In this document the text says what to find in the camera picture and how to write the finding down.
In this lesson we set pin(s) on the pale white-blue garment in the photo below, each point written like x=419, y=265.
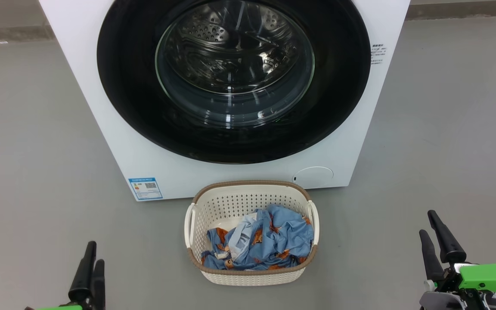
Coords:
x=243, y=237

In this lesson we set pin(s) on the white front-load washing machine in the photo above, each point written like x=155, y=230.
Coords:
x=101, y=107

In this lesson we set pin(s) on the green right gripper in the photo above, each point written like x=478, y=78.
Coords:
x=485, y=277

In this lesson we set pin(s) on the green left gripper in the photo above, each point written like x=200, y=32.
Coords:
x=60, y=308

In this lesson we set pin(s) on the blue energy label sticker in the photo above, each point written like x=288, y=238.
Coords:
x=145, y=188

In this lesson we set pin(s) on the black glass washer door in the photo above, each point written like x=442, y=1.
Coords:
x=136, y=86

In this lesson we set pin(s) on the small printed text label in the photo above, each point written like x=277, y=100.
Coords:
x=378, y=54

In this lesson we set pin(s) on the stainless steel washing machine drum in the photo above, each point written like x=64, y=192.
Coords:
x=230, y=47

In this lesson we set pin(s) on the blue orange-patterned garment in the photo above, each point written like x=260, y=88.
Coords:
x=289, y=234

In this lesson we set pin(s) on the cream perforated laundry basket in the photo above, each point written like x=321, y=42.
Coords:
x=248, y=202

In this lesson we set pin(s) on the round white filter cover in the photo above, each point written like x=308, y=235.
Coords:
x=314, y=176

